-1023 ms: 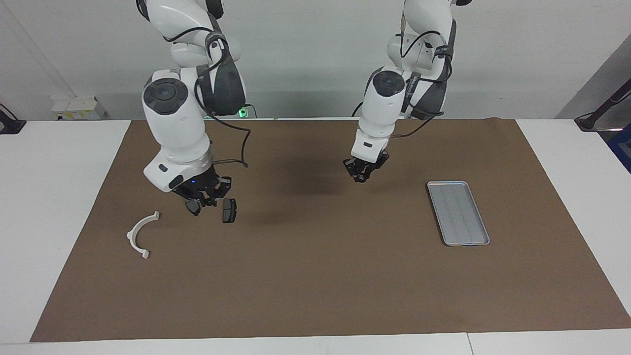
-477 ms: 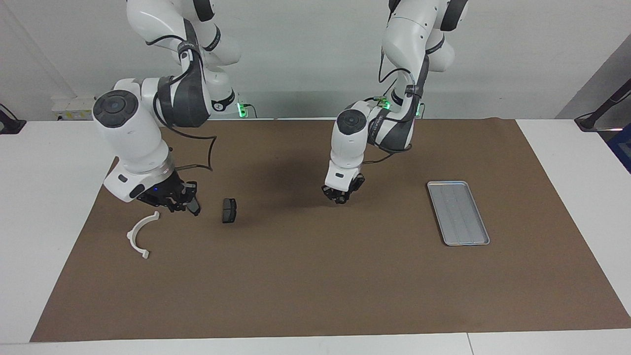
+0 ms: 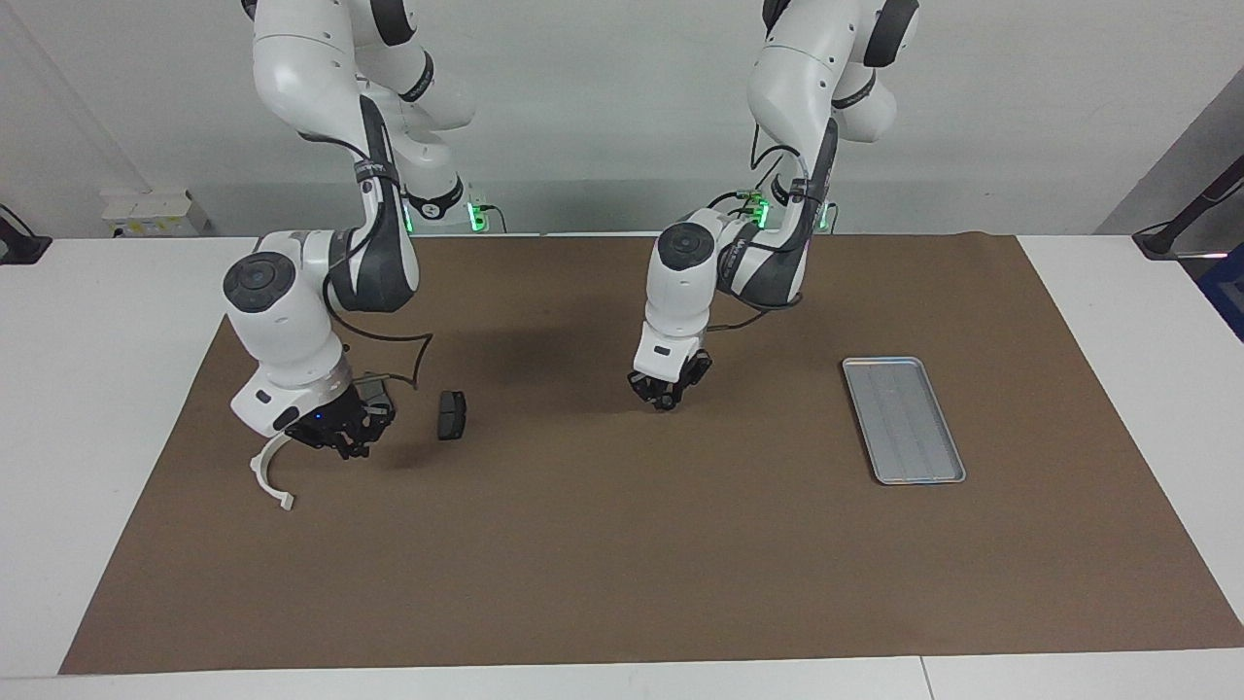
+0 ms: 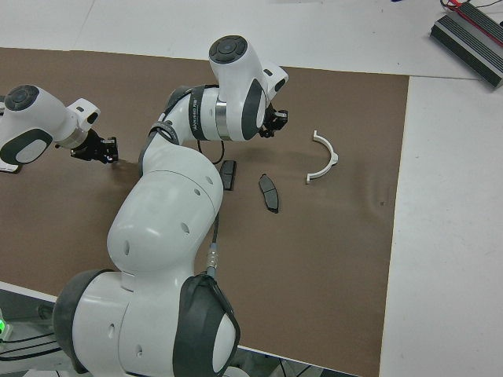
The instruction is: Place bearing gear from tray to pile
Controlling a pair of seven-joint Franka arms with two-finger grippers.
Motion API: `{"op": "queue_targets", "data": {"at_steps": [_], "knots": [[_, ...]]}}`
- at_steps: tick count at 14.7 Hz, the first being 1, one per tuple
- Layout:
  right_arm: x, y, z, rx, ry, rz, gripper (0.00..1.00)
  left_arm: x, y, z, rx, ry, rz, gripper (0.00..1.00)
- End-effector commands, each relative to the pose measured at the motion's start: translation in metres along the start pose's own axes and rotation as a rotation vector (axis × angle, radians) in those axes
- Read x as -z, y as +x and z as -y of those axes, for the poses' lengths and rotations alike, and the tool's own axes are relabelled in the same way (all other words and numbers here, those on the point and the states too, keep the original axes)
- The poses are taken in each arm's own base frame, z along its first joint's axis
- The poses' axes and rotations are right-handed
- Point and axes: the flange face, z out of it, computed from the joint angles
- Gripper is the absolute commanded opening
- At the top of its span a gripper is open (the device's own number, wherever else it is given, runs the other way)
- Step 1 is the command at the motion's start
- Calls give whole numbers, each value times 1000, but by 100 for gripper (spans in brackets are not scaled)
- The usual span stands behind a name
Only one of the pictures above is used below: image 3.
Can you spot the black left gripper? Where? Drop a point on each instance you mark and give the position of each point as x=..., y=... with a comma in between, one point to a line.
x=695, y=369

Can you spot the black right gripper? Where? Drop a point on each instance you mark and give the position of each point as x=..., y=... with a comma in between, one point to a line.
x=326, y=423

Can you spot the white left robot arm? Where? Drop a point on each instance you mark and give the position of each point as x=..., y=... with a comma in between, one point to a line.
x=690, y=292

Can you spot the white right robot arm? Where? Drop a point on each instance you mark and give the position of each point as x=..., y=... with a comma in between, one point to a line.
x=282, y=331

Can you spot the silver metal tray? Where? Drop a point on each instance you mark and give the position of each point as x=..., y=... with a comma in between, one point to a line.
x=909, y=428

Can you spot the long dark brake pad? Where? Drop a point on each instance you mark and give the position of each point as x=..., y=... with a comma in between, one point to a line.
x=377, y=389

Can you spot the short dark brake pad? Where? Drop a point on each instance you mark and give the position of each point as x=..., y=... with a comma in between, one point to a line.
x=452, y=415

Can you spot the brown table mat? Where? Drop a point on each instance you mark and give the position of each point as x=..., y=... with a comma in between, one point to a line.
x=622, y=544

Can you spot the white power strip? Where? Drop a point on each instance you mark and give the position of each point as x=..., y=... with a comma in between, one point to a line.
x=151, y=214

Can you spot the black stand foot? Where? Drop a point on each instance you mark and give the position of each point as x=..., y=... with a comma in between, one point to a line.
x=19, y=248

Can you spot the black angled stand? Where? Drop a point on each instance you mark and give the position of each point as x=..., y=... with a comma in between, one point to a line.
x=1176, y=238

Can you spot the blue crate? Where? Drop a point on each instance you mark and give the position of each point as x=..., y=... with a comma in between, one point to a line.
x=1226, y=292

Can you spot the white semicircular plastic bracket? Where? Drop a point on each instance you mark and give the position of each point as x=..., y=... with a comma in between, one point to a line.
x=259, y=472

